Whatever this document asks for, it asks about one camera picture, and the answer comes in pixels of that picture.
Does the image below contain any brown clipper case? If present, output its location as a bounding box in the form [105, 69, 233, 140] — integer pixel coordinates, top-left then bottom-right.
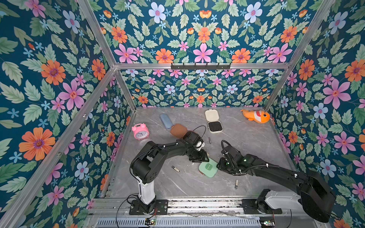
[170, 123, 188, 139]

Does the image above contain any mint green clipper case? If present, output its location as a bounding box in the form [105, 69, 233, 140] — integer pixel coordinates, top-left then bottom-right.
[199, 159, 218, 178]

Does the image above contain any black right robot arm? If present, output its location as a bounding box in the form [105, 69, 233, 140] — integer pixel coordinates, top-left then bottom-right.
[217, 140, 336, 223]

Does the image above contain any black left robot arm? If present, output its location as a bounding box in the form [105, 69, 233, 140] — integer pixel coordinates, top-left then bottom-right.
[129, 131, 208, 205]

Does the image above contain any cream clipper case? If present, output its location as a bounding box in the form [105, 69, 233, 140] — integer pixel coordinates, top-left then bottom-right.
[204, 109, 223, 134]

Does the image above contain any blue denim pouch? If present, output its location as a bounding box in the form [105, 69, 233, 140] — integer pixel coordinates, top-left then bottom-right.
[160, 113, 174, 129]

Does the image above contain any orange clownfish plush toy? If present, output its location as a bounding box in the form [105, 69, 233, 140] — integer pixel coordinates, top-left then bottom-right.
[241, 109, 271, 124]

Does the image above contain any pink alarm clock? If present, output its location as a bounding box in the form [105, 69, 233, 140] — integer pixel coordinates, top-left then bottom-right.
[132, 123, 150, 140]

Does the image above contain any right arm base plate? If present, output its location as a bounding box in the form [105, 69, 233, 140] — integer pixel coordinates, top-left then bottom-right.
[240, 199, 282, 215]

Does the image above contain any black hook rail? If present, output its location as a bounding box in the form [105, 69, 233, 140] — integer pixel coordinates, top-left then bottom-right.
[170, 63, 231, 71]

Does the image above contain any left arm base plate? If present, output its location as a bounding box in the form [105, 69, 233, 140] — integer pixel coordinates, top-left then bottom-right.
[129, 199, 169, 215]

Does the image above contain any aluminium front rail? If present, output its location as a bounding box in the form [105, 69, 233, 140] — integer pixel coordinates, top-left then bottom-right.
[87, 196, 311, 219]

